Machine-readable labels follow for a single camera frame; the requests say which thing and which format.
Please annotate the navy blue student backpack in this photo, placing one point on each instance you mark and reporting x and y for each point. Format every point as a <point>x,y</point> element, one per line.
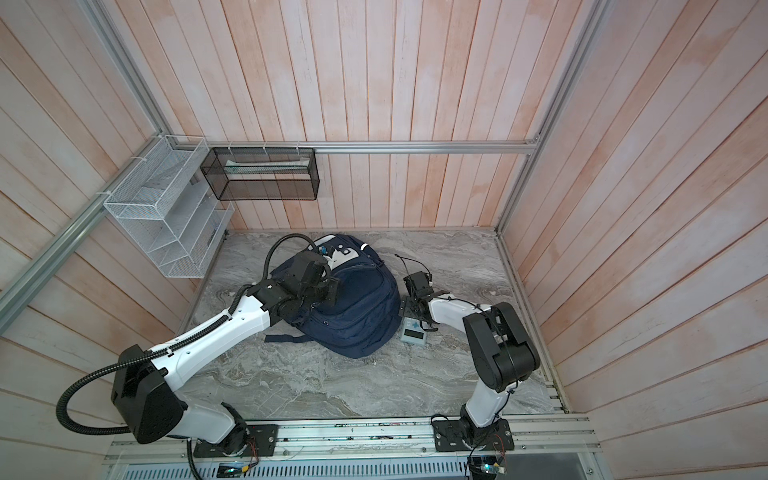
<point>366,314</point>

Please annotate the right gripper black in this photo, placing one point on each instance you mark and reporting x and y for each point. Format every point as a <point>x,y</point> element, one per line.
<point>406,306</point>

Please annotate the light green calculator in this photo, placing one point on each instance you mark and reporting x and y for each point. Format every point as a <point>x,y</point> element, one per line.
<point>412,332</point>

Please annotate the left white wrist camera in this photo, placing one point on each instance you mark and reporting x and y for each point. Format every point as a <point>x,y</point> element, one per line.
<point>331,253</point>

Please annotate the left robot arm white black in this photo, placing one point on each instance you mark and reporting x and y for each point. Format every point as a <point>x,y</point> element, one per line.
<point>147,393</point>

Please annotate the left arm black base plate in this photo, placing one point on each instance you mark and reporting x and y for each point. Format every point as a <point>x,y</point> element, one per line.
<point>252,441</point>

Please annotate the black mesh wall basket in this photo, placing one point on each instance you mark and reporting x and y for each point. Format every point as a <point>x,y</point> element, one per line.
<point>262,173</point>

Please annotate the white wire mesh shelf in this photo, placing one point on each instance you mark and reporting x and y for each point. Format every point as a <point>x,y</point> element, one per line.
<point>168,208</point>

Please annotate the horizontal aluminium wall rail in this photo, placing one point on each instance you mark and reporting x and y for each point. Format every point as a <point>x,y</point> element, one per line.
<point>390,147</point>

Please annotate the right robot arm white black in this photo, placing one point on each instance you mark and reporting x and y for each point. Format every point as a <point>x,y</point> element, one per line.
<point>502,350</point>

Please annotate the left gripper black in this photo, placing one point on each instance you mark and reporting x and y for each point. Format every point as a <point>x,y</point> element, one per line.
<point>331,297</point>

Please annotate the aluminium front rail frame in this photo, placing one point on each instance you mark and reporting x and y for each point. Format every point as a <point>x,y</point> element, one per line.
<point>521,447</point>

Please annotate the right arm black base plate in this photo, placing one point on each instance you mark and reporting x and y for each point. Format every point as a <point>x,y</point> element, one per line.
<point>462,436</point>

